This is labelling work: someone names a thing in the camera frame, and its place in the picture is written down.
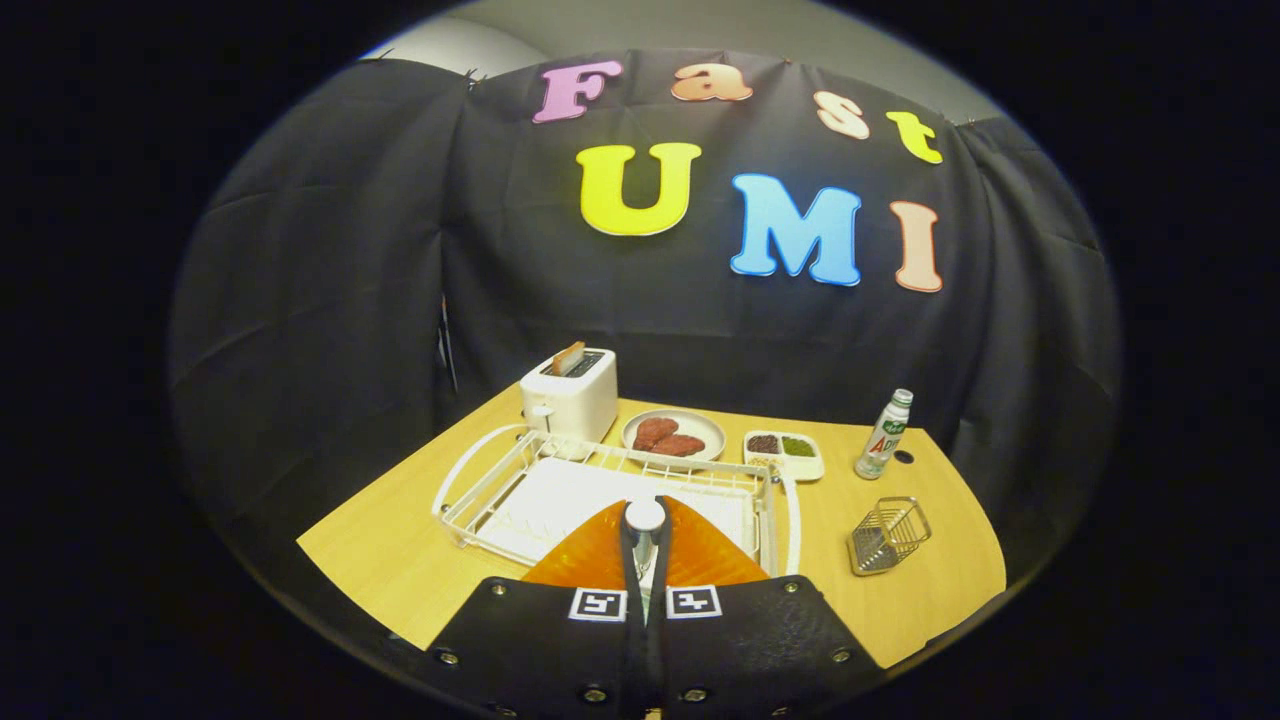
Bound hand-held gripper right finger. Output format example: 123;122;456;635
650;495;889;720

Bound white drip tray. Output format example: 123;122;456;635
478;457;758;566

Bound white toaster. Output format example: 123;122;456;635
519;347;619;446

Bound white wire dish rack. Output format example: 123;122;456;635
432;424;803;579

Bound beige round plate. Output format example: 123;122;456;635
621;408;727;469

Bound white-tipped metal spoon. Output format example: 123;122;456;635
624;499;668;626

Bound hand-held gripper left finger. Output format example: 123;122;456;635
425;497;651;720

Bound white green-label bottle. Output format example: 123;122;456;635
854;389;914;482

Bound white divided tray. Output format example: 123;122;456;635
743;430;826;483

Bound metal wire basket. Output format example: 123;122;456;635
847;496;933;578

